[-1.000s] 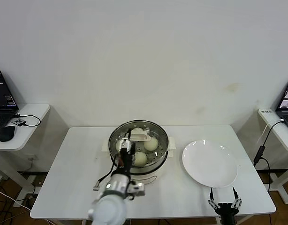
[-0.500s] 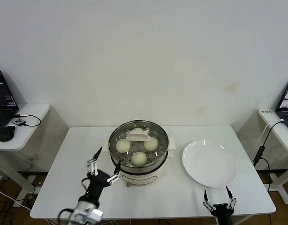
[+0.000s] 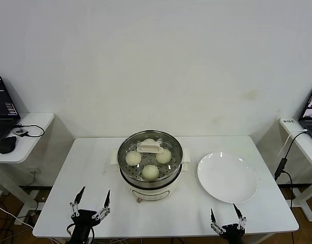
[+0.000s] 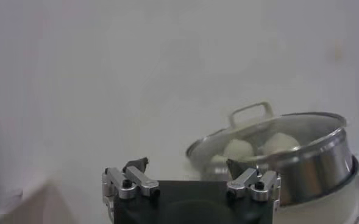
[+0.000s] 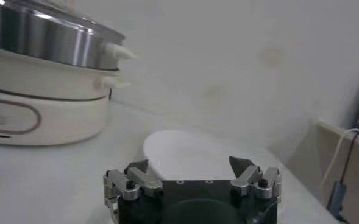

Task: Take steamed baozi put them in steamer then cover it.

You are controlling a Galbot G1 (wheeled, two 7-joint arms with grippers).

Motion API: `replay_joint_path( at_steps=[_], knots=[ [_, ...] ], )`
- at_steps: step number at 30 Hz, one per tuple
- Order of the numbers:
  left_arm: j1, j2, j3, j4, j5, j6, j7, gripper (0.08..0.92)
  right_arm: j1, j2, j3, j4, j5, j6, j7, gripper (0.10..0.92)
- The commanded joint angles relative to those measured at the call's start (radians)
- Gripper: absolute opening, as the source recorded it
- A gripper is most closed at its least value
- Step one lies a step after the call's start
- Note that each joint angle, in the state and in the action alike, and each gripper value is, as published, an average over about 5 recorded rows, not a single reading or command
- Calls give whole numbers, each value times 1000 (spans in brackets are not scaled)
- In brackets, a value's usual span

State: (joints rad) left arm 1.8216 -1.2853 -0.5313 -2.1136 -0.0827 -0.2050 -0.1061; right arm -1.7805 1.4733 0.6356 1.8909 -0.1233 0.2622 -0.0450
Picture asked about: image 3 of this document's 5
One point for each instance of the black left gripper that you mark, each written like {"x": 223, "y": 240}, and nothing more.
{"x": 85, "y": 218}

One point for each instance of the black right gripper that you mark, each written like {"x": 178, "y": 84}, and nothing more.
{"x": 232, "y": 232}

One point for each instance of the white steamed baozi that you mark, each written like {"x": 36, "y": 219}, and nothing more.
{"x": 133, "y": 158}
{"x": 150, "y": 172}
{"x": 164, "y": 157}
{"x": 147, "y": 141}

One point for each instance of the round glass pot lid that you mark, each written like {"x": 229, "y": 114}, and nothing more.
{"x": 145, "y": 148}

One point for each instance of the stainless steel steamer basket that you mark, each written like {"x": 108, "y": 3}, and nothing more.
{"x": 186, "y": 155}

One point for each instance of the white round plate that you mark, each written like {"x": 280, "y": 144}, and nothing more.
{"x": 227, "y": 178}

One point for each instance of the cream electric cooking pot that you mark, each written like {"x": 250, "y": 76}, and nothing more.
{"x": 151, "y": 193}

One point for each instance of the white side table with mouse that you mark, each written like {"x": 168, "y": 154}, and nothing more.
{"x": 31, "y": 127}

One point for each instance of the black computer mouse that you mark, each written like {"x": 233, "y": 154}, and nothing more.
{"x": 6, "y": 145}

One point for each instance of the white side table with label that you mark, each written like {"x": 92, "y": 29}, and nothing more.
{"x": 309, "y": 152}

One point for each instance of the small white label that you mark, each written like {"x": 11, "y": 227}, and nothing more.
{"x": 288, "y": 121}

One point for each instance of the grey laptop with light screen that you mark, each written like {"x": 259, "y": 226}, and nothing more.
{"x": 311, "y": 119}

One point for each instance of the black laptop with dark screen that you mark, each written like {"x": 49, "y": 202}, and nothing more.
{"x": 2, "y": 101}

